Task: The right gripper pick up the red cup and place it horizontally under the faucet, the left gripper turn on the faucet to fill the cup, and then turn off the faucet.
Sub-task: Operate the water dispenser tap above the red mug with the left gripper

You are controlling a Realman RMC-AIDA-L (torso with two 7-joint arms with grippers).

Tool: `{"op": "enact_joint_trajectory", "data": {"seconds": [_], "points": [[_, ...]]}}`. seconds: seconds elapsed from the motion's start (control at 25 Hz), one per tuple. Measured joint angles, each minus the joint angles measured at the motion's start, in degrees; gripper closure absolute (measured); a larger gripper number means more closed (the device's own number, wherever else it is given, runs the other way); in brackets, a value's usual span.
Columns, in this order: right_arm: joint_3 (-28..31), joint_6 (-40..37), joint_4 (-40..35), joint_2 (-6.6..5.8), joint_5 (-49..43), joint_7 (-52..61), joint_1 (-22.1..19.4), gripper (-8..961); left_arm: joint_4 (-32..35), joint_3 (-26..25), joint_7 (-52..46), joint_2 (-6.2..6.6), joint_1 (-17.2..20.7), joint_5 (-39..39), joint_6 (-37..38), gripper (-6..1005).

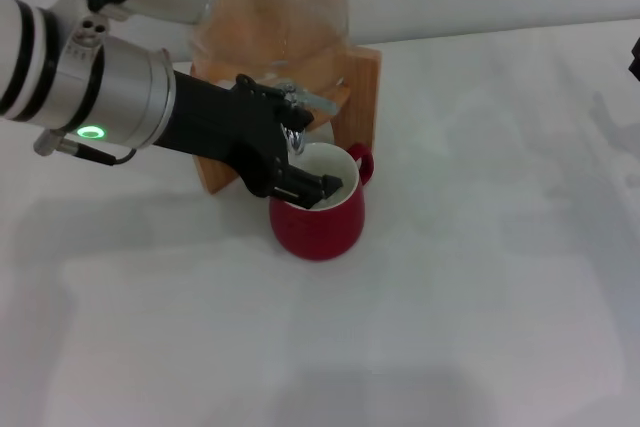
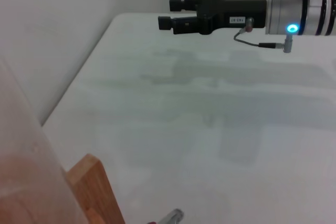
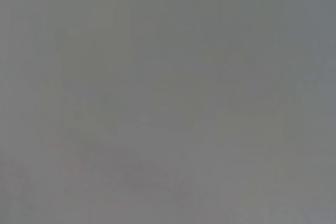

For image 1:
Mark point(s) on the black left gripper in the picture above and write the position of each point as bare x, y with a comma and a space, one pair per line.
225, 132

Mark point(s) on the clear glass dispenser jar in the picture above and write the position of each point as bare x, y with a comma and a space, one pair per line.
280, 7

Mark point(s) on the wooden dispenser stand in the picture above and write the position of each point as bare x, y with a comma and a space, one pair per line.
362, 97

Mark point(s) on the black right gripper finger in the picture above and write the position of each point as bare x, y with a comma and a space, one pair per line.
636, 59

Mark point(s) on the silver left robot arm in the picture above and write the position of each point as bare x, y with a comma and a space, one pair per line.
90, 87

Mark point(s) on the chrome faucet with lever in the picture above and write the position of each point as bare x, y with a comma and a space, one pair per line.
295, 139

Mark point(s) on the red ceramic cup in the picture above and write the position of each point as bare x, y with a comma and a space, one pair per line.
320, 232

